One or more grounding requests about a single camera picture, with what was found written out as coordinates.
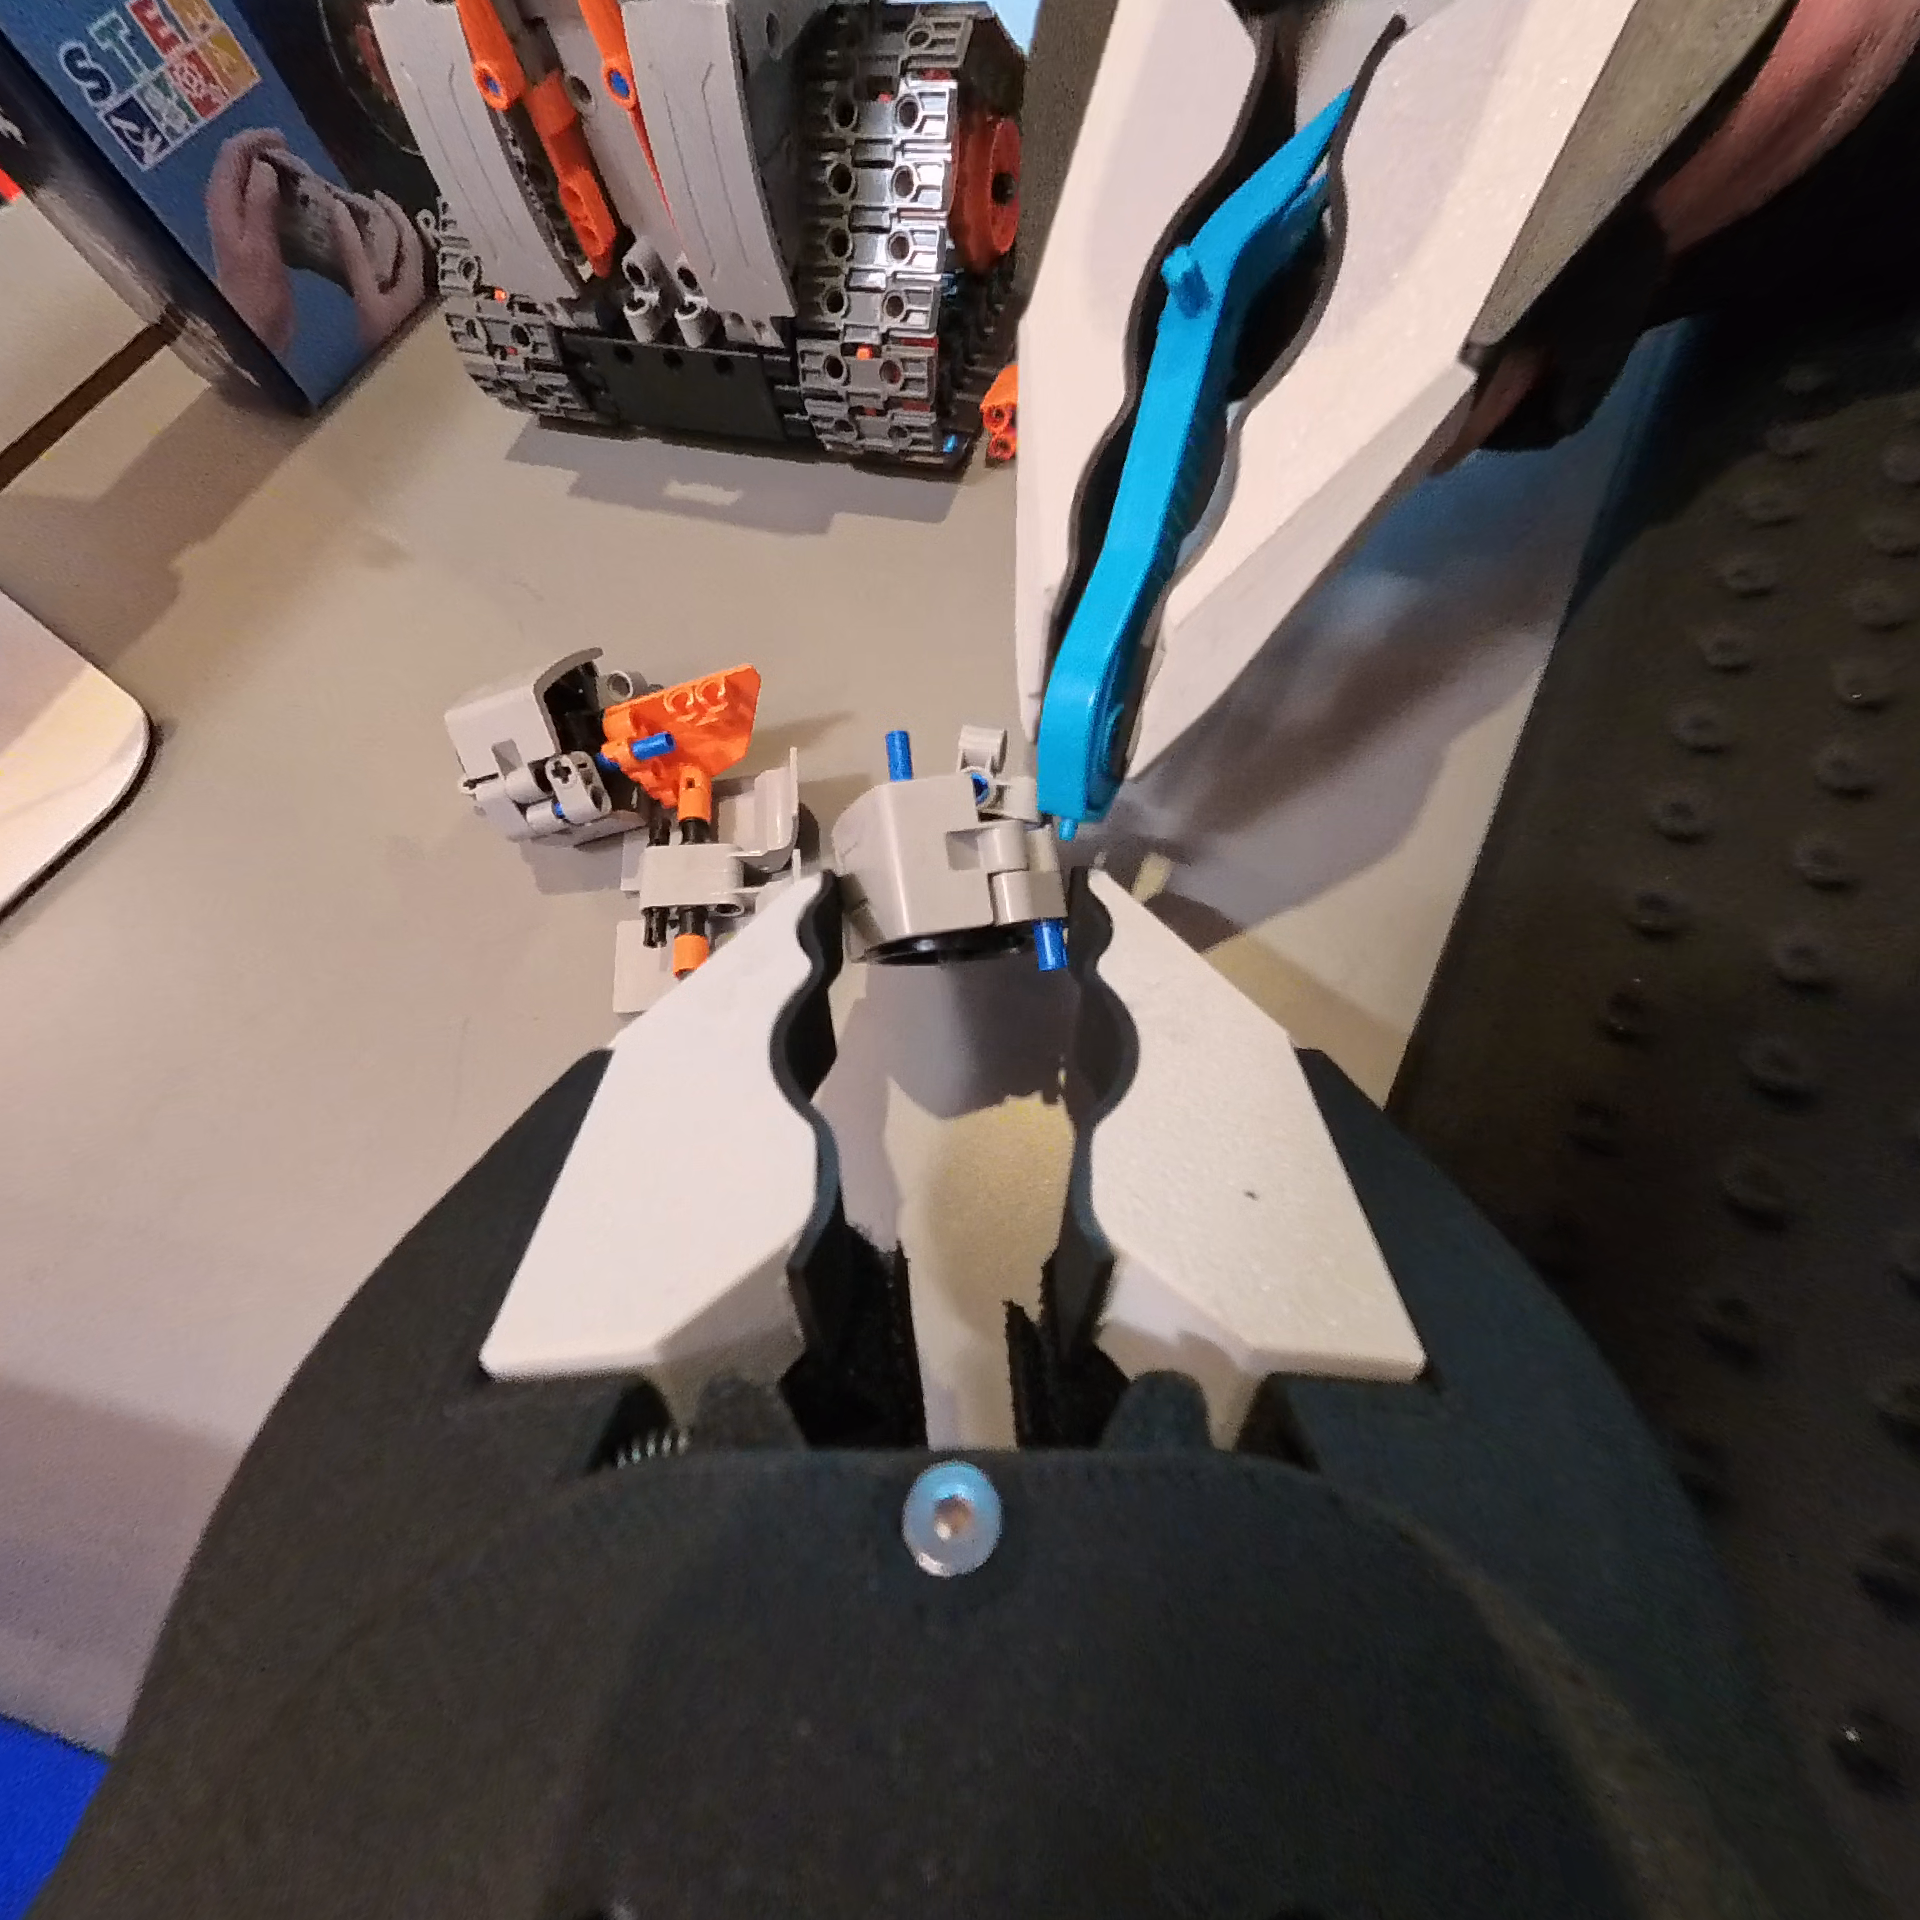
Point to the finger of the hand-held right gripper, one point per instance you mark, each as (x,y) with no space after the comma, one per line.
(1441,195)
(1096,224)

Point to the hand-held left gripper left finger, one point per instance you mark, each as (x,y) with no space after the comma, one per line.
(660,1201)

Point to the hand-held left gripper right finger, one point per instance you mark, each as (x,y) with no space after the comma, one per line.
(1259,1201)

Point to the light blue plastic tool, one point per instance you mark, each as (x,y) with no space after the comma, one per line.
(1154,495)

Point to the grey orange axle assembly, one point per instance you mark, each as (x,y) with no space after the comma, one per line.
(705,886)

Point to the black wheel hub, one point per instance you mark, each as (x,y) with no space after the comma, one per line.
(944,950)

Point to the grey black wheel Lego assembly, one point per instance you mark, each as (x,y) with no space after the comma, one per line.
(914,855)

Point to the small blue beam piece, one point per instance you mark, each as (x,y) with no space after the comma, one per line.
(896,757)

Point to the person's right hand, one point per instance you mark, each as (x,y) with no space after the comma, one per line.
(1800,119)

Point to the orange two-hole connector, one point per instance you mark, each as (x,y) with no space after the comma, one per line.
(1001,413)

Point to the grey orange toy robot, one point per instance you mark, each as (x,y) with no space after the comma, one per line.
(674,224)

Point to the black dimpled panel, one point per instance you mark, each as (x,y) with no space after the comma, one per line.
(1723,1051)

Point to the grey shell block assembly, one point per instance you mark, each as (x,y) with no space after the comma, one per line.
(504,734)

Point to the blue plastic bin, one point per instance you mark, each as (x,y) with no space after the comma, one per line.
(43,1816)

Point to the blue robot kit box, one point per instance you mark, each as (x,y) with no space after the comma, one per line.
(180,182)

